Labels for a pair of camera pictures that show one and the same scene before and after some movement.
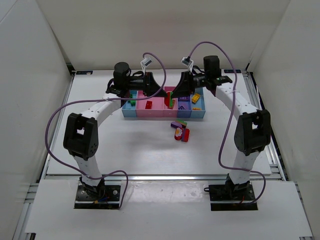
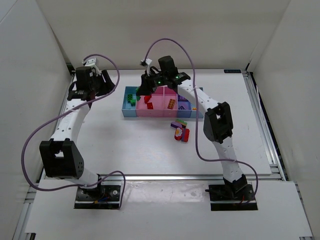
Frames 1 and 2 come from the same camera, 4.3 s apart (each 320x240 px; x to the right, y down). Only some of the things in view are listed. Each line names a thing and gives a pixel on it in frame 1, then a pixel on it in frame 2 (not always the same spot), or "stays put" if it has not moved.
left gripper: (150, 82) -> (104, 81)
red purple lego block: (185, 135) stays put
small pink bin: (169, 112) stays put
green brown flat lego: (183, 123) stays put
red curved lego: (148, 105) stays put
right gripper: (188, 81) -> (144, 88)
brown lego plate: (171, 107) stays put
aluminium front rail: (163, 177) stays put
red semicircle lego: (167, 99) -> (147, 98)
